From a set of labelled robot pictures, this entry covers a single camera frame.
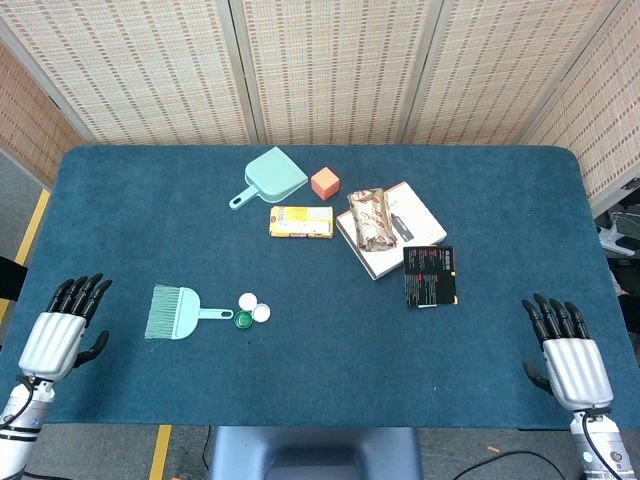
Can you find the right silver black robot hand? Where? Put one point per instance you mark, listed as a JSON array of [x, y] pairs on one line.
[[580, 367]]

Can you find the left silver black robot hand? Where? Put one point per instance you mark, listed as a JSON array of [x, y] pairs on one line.
[[52, 345]]

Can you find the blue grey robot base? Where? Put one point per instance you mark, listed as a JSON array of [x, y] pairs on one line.
[[315, 452]]

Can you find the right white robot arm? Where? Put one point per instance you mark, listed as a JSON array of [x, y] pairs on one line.
[[600, 445]]

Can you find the green bottle cap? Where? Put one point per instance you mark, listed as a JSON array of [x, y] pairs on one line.
[[243, 320]]

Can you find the white bottle cap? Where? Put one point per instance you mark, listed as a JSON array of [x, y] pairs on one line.
[[262, 312], [247, 300]]

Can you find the black background object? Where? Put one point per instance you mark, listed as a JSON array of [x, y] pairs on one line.
[[11, 277]]

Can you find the white background device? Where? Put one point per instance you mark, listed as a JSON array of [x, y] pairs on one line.
[[617, 235]]

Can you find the blue felt table cloth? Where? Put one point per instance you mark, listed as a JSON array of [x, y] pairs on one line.
[[150, 225]]

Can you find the black printed card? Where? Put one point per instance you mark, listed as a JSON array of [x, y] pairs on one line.
[[430, 275]]

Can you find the woven folding screen panel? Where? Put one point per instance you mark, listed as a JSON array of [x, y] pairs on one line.
[[25, 125], [140, 70], [335, 70], [500, 70], [600, 115]]

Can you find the flat white box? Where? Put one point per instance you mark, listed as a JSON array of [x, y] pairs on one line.
[[420, 210]]

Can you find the small black strip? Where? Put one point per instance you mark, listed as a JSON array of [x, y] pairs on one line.
[[401, 227]]

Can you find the brown crumpled snack wrapper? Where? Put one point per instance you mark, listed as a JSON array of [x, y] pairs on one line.
[[371, 220]]

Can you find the yellow cardboard box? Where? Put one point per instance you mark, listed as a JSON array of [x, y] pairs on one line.
[[301, 222]]

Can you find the mint green dustpan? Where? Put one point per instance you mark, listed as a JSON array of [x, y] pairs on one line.
[[275, 175]]

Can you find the orange cube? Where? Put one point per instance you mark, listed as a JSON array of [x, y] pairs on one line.
[[325, 184]]

